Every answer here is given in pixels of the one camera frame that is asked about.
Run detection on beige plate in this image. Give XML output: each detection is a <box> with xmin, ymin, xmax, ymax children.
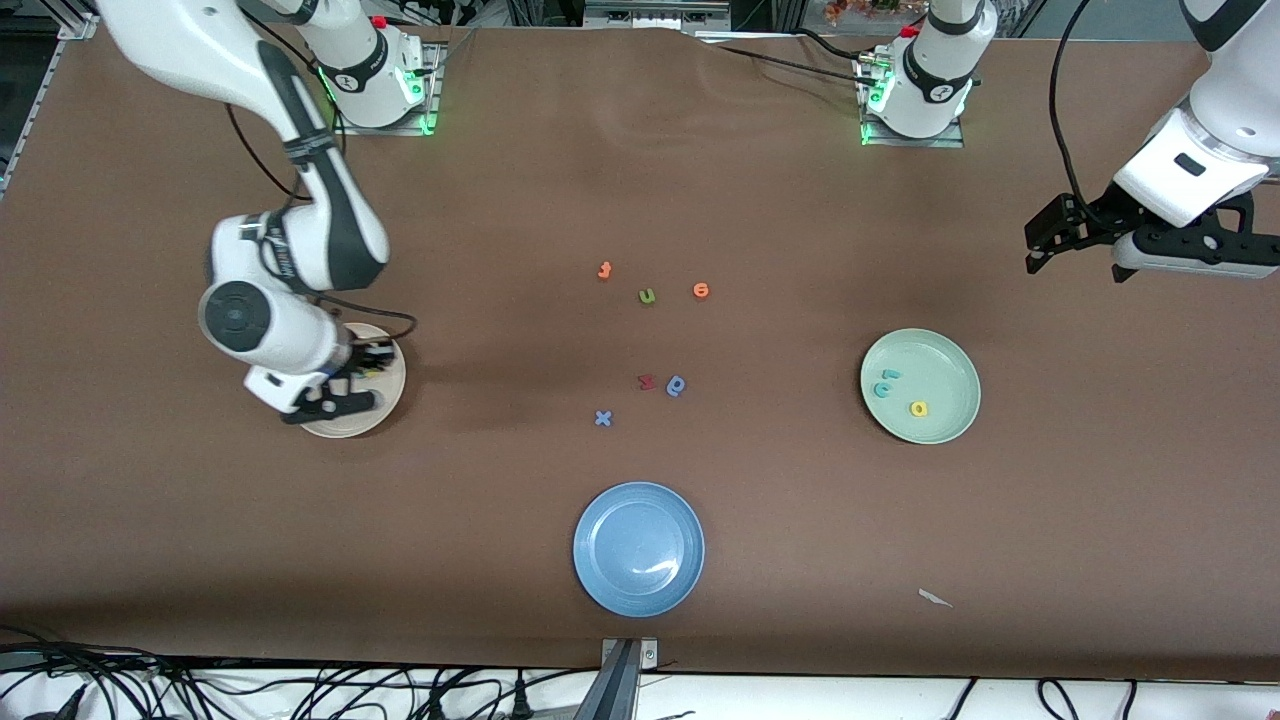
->
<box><xmin>298</xmin><ymin>322</ymin><xmax>408</xmax><ymax>439</ymax></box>

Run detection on green plate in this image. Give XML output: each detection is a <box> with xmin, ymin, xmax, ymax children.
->
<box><xmin>859</xmin><ymin>328</ymin><xmax>982</xmax><ymax>445</ymax></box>

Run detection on orange flowers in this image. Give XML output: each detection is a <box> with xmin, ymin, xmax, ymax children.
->
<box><xmin>823</xmin><ymin>0</ymin><xmax>926</xmax><ymax>25</ymax></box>

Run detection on blue plate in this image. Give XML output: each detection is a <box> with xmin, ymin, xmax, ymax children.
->
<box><xmin>572</xmin><ymin>481</ymin><xmax>706</xmax><ymax>618</ymax></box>

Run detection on aluminium corner profile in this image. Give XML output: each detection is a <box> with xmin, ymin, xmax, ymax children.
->
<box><xmin>0</xmin><ymin>0</ymin><xmax>101</xmax><ymax>191</ymax></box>

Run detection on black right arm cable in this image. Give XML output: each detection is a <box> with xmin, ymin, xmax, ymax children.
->
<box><xmin>226</xmin><ymin>95</ymin><xmax>418</xmax><ymax>343</ymax></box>

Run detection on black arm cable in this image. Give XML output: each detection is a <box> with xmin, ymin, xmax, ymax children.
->
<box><xmin>226</xmin><ymin>95</ymin><xmax>418</xmax><ymax>343</ymax></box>
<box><xmin>1048</xmin><ymin>0</ymin><xmax>1096</xmax><ymax>206</ymax></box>

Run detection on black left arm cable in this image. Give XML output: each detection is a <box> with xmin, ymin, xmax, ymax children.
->
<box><xmin>1048</xmin><ymin>0</ymin><xmax>1096</xmax><ymax>206</ymax></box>

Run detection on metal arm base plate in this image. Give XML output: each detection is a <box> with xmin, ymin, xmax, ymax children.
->
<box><xmin>858</xmin><ymin>50</ymin><xmax>967</xmax><ymax>150</ymax></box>
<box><xmin>332</xmin><ymin>42</ymin><xmax>442</xmax><ymax>137</ymax></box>

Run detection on black cable across table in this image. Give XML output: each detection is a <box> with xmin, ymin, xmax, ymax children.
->
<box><xmin>700</xmin><ymin>30</ymin><xmax>873</xmax><ymax>86</ymax></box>

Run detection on thick black floor cable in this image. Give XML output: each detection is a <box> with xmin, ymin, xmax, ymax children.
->
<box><xmin>0</xmin><ymin>625</ymin><xmax>201</xmax><ymax>720</ymax></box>

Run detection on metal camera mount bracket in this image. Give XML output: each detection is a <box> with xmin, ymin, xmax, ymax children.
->
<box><xmin>575</xmin><ymin>637</ymin><xmax>660</xmax><ymax>720</ymax></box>

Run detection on aluminium frame profile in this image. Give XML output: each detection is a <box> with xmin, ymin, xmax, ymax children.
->
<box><xmin>583</xmin><ymin>0</ymin><xmax>733</xmax><ymax>33</ymax></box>

